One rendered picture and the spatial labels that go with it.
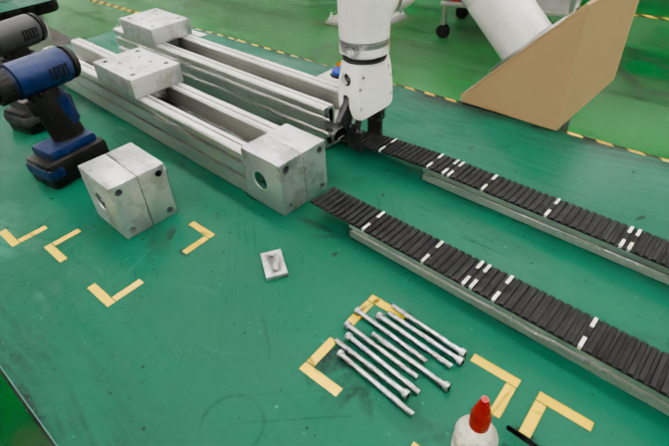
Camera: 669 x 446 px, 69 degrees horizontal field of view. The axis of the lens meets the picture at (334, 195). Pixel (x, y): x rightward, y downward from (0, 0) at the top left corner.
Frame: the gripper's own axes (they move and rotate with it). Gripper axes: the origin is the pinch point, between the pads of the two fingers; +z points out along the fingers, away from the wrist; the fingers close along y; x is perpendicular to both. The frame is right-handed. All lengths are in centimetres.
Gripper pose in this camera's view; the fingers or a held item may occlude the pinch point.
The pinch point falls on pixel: (364, 134)
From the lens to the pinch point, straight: 91.5
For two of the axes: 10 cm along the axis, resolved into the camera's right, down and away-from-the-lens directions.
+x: -7.3, -3.8, 5.6
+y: 6.8, -4.6, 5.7
